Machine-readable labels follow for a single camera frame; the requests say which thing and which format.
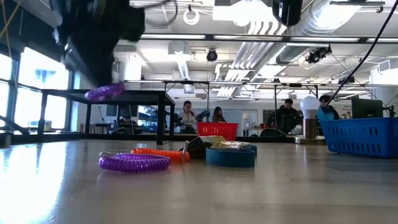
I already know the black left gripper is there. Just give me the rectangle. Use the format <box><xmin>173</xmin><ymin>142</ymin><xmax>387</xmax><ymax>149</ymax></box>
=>
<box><xmin>63</xmin><ymin>18</ymin><xmax>116</xmax><ymax>90</ymax></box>

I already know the purple coil wristband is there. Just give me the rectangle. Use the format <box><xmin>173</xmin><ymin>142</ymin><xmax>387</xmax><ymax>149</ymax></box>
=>
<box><xmin>83</xmin><ymin>82</ymin><xmax>126</xmax><ymax>103</ymax></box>
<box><xmin>98</xmin><ymin>151</ymin><xmax>172</xmax><ymax>174</ymax></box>

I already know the orange coil wristband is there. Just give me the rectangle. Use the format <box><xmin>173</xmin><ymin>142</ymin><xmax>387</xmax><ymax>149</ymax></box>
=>
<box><xmin>130</xmin><ymin>140</ymin><xmax>191</xmax><ymax>163</ymax></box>

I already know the black perforated metal shelf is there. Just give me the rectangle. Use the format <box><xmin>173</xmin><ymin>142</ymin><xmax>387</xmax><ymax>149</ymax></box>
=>
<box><xmin>36</xmin><ymin>88</ymin><xmax>176</xmax><ymax>146</ymax></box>

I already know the person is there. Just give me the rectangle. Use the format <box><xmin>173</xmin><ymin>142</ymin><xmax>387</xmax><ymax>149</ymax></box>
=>
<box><xmin>119</xmin><ymin>114</ymin><xmax>141</xmax><ymax>129</ymax></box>
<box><xmin>179</xmin><ymin>100</ymin><xmax>199</xmax><ymax>134</ymax></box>
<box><xmin>211</xmin><ymin>106</ymin><xmax>228</xmax><ymax>124</ymax></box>
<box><xmin>317</xmin><ymin>94</ymin><xmax>341</xmax><ymax>121</ymax></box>
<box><xmin>267</xmin><ymin>98</ymin><xmax>303</xmax><ymax>135</ymax></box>

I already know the long ceiling light bar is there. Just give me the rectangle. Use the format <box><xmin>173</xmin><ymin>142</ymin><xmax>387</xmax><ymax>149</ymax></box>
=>
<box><xmin>139</xmin><ymin>32</ymin><xmax>398</xmax><ymax>44</ymax></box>

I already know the black hanging ceiling lamp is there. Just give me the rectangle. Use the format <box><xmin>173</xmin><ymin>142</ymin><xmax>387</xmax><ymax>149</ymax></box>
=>
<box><xmin>206</xmin><ymin>49</ymin><xmax>219</xmax><ymax>63</ymax></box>

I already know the red plastic basket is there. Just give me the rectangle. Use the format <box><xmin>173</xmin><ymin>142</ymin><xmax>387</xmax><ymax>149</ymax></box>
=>
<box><xmin>196</xmin><ymin>121</ymin><xmax>239</xmax><ymax>141</ymax></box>

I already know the table lamp with white bulb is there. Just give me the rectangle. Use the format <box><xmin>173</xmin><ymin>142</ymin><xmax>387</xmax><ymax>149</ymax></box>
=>
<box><xmin>294</xmin><ymin>95</ymin><xmax>326</xmax><ymax>146</ymax></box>

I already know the blue plastic basket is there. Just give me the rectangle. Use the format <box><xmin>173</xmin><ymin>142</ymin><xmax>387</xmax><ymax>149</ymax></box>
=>
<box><xmin>319</xmin><ymin>116</ymin><xmax>398</xmax><ymax>159</ymax></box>

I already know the black computer monitor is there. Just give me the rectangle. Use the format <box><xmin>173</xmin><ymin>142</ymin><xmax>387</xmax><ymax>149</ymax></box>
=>
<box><xmin>351</xmin><ymin>97</ymin><xmax>384</xmax><ymax>119</ymax></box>

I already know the black aluminium table frame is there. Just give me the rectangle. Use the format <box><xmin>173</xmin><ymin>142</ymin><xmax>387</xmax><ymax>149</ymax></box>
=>
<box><xmin>0</xmin><ymin>114</ymin><xmax>296</xmax><ymax>147</ymax></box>

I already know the white hanging ring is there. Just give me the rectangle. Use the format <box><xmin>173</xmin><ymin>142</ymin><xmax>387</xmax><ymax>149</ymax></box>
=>
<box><xmin>182</xmin><ymin>8</ymin><xmax>201</xmax><ymax>26</ymax></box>

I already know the black background workstation frame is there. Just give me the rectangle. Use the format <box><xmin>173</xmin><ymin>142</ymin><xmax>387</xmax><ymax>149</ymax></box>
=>
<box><xmin>123</xmin><ymin>79</ymin><xmax>320</xmax><ymax>138</ymax></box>

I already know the black strap loop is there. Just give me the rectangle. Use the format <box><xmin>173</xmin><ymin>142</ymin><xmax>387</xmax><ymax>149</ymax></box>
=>
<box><xmin>259</xmin><ymin>128</ymin><xmax>287</xmax><ymax>138</ymax></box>

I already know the black ceiling camera cluster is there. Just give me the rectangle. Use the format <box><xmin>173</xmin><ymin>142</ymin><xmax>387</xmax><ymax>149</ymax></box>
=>
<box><xmin>305</xmin><ymin>45</ymin><xmax>333</xmax><ymax>65</ymax></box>

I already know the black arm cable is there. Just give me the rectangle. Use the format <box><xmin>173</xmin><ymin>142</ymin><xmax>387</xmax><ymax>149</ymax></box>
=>
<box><xmin>325</xmin><ymin>0</ymin><xmax>398</xmax><ymax>106</ymax></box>

